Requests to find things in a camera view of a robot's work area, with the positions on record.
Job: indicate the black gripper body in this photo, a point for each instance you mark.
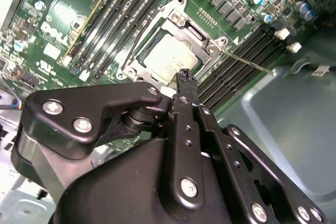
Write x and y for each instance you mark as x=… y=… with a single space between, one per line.
x=126 y=190

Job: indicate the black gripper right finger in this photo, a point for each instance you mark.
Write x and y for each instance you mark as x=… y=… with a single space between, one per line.
x=275 y=190

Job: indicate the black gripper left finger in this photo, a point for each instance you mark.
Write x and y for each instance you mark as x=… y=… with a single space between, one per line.
x=78 y=103

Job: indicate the metal locking lever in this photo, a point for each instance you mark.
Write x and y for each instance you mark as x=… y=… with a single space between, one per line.
x=135 y=48
x=249 y=62

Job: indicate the silver CPU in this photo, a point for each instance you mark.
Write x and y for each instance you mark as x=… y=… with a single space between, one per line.
x=168 y=53

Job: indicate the metal socket cover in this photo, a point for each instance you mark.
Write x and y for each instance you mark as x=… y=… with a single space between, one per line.
x=174 y=31

